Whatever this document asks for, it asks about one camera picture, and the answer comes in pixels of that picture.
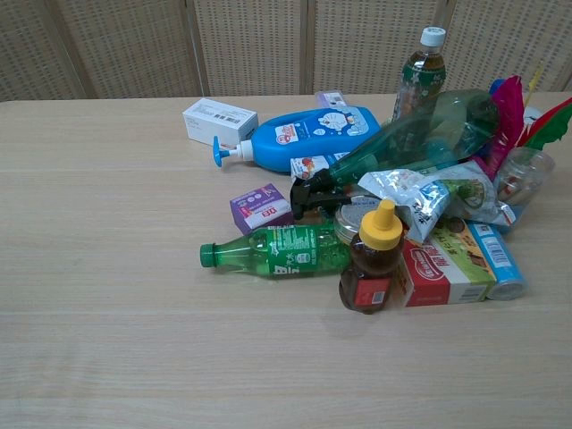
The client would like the green soda bottle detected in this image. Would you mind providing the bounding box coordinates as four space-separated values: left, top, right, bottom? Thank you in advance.
199 223 354 281

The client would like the light blue cylindrical can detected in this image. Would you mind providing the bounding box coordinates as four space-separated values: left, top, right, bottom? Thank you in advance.
467 222 529 301

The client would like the green tea bottle white cap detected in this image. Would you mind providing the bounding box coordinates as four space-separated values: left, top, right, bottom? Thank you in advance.
391 26 447 123

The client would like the red and green carton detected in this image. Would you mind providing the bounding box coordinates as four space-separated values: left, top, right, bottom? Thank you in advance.
396 218 498 308

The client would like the teal spray bottle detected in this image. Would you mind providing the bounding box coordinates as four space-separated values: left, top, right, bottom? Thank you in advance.
289 88 501 221

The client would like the blue pump lotion bottle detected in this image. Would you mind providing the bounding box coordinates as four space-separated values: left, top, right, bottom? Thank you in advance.
212 106 382 174

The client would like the small white snack sachet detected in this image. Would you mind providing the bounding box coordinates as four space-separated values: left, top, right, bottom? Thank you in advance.
289 151 352 181

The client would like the purple small box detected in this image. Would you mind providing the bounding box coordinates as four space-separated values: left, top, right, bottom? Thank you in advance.
229 183 295 236

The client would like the clear plastic jar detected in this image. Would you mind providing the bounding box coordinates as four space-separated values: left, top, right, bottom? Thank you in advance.
493 147 556 206

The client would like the honey bottle yellow cap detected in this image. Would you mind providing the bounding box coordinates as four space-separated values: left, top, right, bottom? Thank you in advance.
338 198 406 315

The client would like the round tin with clear lid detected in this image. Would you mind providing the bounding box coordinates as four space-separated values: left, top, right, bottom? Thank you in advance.
333 196 384 245

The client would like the woven folding screen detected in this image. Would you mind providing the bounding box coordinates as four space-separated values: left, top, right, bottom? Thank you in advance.
0 0 572 103

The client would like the silver snack bag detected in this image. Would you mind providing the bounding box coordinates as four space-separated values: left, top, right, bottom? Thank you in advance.
357 159 518 245

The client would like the white cardboard box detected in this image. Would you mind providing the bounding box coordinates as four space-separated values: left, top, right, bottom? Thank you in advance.
181 97 259 146

